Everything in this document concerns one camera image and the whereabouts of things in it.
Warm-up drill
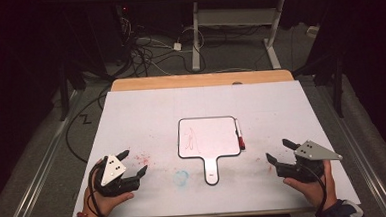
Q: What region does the right hand-held gripper cable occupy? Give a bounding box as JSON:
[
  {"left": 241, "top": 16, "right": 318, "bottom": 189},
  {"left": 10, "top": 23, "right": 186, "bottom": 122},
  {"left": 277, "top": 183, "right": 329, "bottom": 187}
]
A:
[{"left": 303, "top": 163, "right": 330, "bottom": 217}]

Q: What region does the metal floor rail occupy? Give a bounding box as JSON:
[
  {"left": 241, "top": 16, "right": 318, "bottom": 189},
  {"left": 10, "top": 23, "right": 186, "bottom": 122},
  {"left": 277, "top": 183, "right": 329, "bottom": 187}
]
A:
[
  {"left": 0, "top": 89, "right": 89, "bottom": 217},
  {"left": 315, "top": 77, "right": 386, "bottom": 217}
]

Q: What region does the person's left hand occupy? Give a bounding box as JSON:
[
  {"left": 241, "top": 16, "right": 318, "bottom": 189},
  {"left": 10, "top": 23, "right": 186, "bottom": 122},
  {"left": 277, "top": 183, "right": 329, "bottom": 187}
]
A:
[{"left": 80, "top": 159, "right": 137, "bottom": 217}]

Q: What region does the black power strip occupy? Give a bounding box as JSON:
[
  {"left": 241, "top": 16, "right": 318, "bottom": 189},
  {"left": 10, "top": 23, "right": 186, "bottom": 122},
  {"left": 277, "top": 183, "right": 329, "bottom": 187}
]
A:
[{"left": 115, "top": 2, "right": 131, "bottom": 20}]

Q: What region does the white metal desk frame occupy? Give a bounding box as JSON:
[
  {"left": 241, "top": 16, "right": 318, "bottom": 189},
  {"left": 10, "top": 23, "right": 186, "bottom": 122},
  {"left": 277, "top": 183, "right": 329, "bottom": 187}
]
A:
[{"left": 187, "top": 0, "right": 289, "bottom": 74}]

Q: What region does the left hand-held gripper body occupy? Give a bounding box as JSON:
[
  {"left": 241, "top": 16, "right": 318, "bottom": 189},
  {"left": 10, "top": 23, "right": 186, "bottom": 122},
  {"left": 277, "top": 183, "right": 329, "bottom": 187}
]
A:
[{"left": 92, "top": 153, "right": 141, "bottom": 198}]

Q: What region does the white handheld whiteboard paddle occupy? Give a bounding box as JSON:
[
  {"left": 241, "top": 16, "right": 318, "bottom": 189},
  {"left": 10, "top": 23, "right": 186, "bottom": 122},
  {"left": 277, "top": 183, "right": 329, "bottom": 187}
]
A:
[{"left": 175, "top": 114, "right": 244, "bottom": 188}]

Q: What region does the black stand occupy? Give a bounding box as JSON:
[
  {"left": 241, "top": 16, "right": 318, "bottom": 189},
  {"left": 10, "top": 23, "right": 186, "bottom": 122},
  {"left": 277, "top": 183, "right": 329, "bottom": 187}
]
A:
[
  {"left": 290, "top": 52, "right": 347, "bottom": 121},
  {"left": 55, "top": 58, "right": 89, "bottom": 123}
]

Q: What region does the black floor cable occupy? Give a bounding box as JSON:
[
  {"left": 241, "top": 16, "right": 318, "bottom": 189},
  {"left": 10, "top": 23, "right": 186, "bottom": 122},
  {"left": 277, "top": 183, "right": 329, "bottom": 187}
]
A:
[{"left": 62, "top": 87, "right": 116, "bottom": 165}]

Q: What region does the tangle of floor cables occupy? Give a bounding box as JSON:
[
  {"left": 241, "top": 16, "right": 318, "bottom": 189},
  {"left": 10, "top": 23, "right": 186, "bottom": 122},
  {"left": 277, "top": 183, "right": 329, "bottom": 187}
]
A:
[{"left": 118, "top": 13, "right": 207, "bottom": 80}]

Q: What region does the red whiteboard marker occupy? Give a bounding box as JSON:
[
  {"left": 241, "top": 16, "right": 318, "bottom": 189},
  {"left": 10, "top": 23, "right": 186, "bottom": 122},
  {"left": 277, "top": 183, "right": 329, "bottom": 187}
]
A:
[{"left": 234, "top": 117, "right": 246, "bottom": 151}]

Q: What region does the person's right hand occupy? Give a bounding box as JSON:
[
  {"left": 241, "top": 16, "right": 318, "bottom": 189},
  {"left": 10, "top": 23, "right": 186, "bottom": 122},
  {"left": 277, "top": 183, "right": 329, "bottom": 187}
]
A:
[{"left": 281, "top": 159, "right": 340, "bottom": 215}]

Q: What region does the left hand-held gripper cable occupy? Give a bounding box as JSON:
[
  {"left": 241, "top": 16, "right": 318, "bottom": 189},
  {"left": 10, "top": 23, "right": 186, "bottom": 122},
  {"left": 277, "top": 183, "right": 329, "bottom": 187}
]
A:
[{"left": 86, "top": 162, "right": 120, "bottom": 217}]

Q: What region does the white table cover sheet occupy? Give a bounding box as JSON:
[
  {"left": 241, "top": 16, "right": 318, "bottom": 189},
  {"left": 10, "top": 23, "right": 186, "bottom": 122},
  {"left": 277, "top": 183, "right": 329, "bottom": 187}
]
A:
[{"left": 66, "top": 77, "right": 361, "bottom": 217}]

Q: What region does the hand-held gripper cable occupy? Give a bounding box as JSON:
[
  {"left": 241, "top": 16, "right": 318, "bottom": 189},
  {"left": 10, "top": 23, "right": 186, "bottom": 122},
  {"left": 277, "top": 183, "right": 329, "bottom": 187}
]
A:
[
  {"left": 86, "top": 162, "right": 120, "bottom": 217},
  {"left": 303, "top": 163, "right": 330, "bottom": 217}
]

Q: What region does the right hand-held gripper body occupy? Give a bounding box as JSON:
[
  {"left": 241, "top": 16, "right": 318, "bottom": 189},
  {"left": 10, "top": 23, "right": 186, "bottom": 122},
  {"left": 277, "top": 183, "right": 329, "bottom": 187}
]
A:
[{"left": 275, "top": 138, "right": 345, "bottom": 185}]

